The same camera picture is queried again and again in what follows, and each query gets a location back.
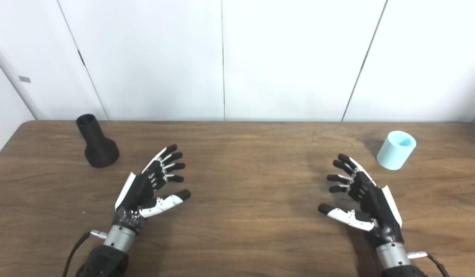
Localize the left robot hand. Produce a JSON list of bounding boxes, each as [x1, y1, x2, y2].
[[114, 144, 192, 233]]

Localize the light-blue hose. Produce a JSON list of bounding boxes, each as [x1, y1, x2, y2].
[[376, 130, 417, 170]]

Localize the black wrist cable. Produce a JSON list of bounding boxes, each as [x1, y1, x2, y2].
[[62, 230, 107, 277], [407, 251, 450, 277]]

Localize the black nozzle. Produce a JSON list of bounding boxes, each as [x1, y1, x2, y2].
[[76, 114, 120, 168]]

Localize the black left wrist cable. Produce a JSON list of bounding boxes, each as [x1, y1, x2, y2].
[[62, 230, 107, 277]]

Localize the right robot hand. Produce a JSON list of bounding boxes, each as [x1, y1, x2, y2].
[[318, 153, 405, 249]]

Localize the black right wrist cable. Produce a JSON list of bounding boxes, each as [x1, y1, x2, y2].
[[407, 251, 450, 277]]

